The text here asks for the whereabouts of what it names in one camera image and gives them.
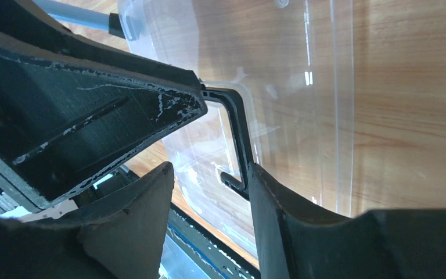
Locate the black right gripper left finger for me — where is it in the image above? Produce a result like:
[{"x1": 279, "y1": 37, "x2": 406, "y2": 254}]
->
[{"x1": 0, "y1": 162, "x2": 174, "y2": 278}]

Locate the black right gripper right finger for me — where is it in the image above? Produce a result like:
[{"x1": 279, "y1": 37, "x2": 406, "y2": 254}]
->
[{"x1": 247, "y1": 163, "x2": 446, "y2": 278}]

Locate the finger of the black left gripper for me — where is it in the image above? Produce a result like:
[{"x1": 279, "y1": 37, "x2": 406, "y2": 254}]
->
[
  {"x1": 0, "y1": 1, "x2": 202, "y2": 90},
  {"x1": 0, "y1": 40, "x2": 207, "y2": 213}
]

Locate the grey tripod stand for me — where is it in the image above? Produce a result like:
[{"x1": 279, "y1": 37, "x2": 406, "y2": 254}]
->
[{"x1": 34, "y1": 0, "x2": 125, "y2": 39}]

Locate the clear plastic lid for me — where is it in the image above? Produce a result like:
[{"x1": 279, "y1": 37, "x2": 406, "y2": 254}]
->
[{"x1": 118, "y1": 1, "x2": 354, "y2": 261}]

